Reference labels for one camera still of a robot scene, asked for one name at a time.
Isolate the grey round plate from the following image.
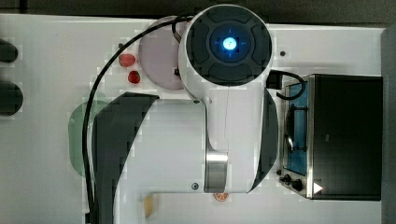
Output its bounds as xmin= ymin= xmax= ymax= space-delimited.
xmin=138 ymin=24 xmax=183 ymax=91

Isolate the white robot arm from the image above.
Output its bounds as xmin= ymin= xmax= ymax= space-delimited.
xmin=91 ymin=5 xmax=278 ymax=224

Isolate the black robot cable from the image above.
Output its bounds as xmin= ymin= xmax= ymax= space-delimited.
xmin=81 ymin=15 xmax=194 ymax=224

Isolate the orange slice toy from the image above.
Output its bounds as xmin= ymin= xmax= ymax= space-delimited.
xmin=214 ymin=192 xmax=230 ymax=202

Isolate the black cylinder upper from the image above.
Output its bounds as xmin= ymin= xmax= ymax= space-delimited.
xmin=0 ymin=39 xmax=19 ymax=63

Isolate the black cylinder lower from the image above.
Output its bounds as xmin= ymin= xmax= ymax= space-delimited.
xmin=0 ymin=81 xmax=23 ymax=116

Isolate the black cylinder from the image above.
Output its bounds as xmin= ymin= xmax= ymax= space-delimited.
xmin=0 ymin=39 xmax=19 ymax=63
xmin=0 ymin=81 xmax=23 ymax=116

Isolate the red strawberry toy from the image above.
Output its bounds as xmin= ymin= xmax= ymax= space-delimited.
xmin=128 ymin=71 xmax=141 ymax=84

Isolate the green oval strainer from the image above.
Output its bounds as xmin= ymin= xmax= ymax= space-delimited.
xmin=68 ymin=100 xmax=107 ymax=176

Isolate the pink strawberry toy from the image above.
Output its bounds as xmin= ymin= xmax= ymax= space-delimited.
xmin=119 ymin=54 xmax=136 ymax=67

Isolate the black toaster oven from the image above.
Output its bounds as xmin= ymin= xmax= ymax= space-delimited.
xmin=277 ymin=75 xmax=383 ymax=201

